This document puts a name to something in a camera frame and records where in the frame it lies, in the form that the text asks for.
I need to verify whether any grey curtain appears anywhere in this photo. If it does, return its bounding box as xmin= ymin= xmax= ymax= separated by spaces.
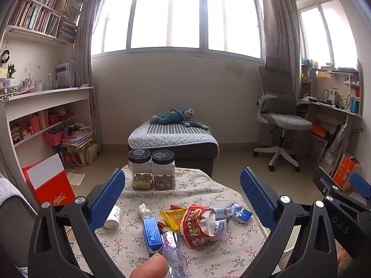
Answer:
xmin=259 ymin=0 xmax=299 ymax=76
xmin=72 ymin=0 xmax=116 ymax=151

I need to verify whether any red instant noodle bag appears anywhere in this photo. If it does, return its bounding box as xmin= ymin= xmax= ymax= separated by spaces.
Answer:
xmin=180 ymin=203 xmax=224 ymax=249

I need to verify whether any small doll figure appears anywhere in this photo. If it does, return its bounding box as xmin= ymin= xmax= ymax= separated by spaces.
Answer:
xmin=0 ymin=49 xmax=11 ymax=68

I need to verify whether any pink plastic basket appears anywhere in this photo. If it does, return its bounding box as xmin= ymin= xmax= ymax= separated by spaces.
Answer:
xmin=43 ymin=130 xmax=64 ymax=146

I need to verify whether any blue plush monkey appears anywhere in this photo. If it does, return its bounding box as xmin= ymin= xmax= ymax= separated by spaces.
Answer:
xmin=150 ymin=106 xmax=210 ymax=130

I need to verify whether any clear jar with cashews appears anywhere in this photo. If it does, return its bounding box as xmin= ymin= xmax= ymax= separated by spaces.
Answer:
xmin=128 ymin=148 xmax=154 ymax=191

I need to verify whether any yellow snack packet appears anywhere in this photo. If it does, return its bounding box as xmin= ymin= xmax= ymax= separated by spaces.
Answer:
xmin=159 ymin=208 xmax=189 ymax=232

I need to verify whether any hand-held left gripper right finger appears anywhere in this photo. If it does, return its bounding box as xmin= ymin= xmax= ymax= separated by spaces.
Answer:
xmin=239 ymin=166 xmax=338 ymax=278

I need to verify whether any cream bag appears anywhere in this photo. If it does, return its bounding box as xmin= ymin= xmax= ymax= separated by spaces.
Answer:
xmin=86 ymin=143 xmax=98 ymax=164

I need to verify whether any clear jar with brown nuts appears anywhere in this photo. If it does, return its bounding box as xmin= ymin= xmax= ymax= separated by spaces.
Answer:
xmin=151 ymin=150 xmax=176 ymax=191

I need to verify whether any stack of papers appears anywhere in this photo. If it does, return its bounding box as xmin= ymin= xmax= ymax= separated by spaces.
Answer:
xmin=61 ymin=133 xmax=93 ymax=149

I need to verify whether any clear plastic water bottle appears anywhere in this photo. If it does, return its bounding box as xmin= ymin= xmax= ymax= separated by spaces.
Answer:
xmin=161 ymin=227 xmax=192 ymax=278

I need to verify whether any wooden desk with shelves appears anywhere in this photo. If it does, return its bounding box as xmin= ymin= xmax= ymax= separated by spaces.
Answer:
xmin=300 ymin=61 xmax=364 ymax=180

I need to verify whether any red gift box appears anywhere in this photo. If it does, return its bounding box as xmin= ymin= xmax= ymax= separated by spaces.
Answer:
xmin=22 ymin=153 xmax=76 ymax=206

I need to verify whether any white paper cup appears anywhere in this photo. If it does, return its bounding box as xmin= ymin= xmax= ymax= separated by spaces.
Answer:
xmin=104 ymin=205 xmax=121 ymax=229

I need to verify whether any blue rectangular box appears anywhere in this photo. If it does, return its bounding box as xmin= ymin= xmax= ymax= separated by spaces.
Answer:
xmin=142 ymin=216 xmax=163 ymax=253

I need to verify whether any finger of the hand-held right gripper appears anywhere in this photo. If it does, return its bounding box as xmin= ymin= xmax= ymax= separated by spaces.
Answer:
xmin=313 ymin=167 xmax=371 ymax=259
xmin=349 ymin=171 xmax=371 ymax=209

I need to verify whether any blue and white carton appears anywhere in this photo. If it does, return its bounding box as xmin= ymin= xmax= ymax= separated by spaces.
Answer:
xmin=55 ymin=62 xmax=71 ymax=89

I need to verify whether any dark grey ottoman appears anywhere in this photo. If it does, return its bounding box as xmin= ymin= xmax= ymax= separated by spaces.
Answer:
xmin=128 ymin=143 xmax=220 ymax=178

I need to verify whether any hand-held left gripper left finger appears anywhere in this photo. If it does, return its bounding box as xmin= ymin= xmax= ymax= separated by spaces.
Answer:
xmin=27 ymin=168 xmax=126 ymax=278

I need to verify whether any floral tablecloth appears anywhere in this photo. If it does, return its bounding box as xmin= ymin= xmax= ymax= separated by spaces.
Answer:
xmin=67 ymin=166 xmax=269 ymax=278

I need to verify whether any orange cardboard box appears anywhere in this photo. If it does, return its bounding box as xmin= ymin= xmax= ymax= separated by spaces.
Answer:
xmin=333 ymin=152 xmax=360 ymax=190

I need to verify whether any grey sofa cover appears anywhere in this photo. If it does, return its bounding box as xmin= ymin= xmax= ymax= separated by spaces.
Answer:
xmin=0 ymin=174 xmax=38 ymax=270

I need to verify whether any row of books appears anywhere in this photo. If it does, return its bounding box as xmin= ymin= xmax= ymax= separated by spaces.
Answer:
xmin=9 ymin=0 xmax=86 ymax=42

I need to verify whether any blue and white small box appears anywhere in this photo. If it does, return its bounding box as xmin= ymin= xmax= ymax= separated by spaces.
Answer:
xmin=226 ymin=203 xmax=253 ymax=223

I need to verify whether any paper sheet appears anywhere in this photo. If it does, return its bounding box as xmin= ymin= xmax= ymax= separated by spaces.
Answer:
xmin=66 ymin=171 xmax=86 ymax=186

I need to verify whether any small side window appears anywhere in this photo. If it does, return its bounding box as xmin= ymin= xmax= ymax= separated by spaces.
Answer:
xmin=298 ymin=0 xmax=360 ymax=70

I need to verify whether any clear plastic bag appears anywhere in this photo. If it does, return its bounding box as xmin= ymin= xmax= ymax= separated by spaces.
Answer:
xmin=322 ymin=122 xmax=348 ymax=167

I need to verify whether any white wall bookshelf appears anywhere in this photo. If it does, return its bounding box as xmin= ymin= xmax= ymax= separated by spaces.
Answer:
xmin=0 ymin=0 xmax=87 ymax=45

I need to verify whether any grey quilted cover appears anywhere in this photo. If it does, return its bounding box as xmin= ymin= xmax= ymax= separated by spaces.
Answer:
xmin=128 ymin=120 xmax=220 ymax=160

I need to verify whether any large window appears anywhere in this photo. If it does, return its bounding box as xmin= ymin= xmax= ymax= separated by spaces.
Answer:
xmin=91 ymin=0 xmax=265 ymax=61

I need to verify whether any white shelf unit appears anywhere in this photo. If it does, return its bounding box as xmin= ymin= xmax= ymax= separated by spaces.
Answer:
xmin=0 ymin=86 xmax=96 ymax=209

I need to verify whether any grey office chair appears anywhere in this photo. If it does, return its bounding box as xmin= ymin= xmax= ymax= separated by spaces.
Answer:
xmin=253 ymin=65 xmax=313 ymax=172

